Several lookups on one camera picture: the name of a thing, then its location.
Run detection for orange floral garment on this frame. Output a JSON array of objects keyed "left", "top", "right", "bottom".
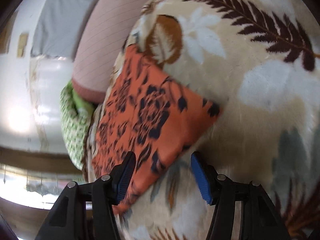
[{"left": 92, "top": 44, "right": 221, "bottom": 214}]

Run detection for wooden door with glass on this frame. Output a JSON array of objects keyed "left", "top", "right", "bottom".
[{"left": 1, "top": 147, "right": 85, "bottom": 239}]

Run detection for green white checkered pillow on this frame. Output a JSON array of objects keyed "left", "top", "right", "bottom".
[{"left": 60, "top": 82, "right": 95, "bottom": 170}]

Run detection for beige leaf-print blanket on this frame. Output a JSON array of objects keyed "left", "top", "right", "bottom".
[{"left": 81, "top": 0, "right": 320, "bottom": 240}]

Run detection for grey pillow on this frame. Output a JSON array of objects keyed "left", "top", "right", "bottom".
[{"left": 31, "top": 0, "right": 99, "bottom": 59}]

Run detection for pink bolster pillow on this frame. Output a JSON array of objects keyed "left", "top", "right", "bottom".
[{"left": 72, "top": 0, "right": 148, "bottom": 104}]

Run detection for beige wall switch plates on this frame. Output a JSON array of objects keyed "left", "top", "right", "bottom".
[{"left": 17, "top": 33, "right": 29, "bottom": 58}]

